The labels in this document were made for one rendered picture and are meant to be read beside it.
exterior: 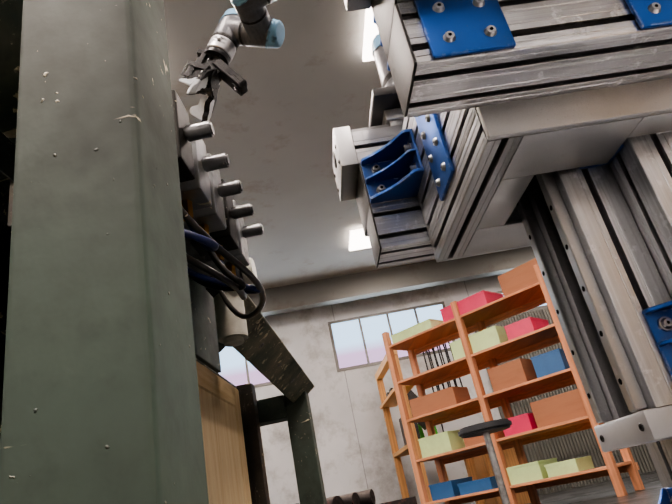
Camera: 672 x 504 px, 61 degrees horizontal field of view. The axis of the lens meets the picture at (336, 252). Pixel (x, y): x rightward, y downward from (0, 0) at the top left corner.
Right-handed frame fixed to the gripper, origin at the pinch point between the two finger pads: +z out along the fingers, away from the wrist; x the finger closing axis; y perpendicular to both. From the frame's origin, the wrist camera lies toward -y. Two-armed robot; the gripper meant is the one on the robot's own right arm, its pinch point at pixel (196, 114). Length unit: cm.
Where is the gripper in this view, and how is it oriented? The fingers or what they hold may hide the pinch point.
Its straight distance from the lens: 156.4
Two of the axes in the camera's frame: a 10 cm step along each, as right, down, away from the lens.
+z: -2.9, 8.7, -4.0
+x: 0.1, -4.2, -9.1
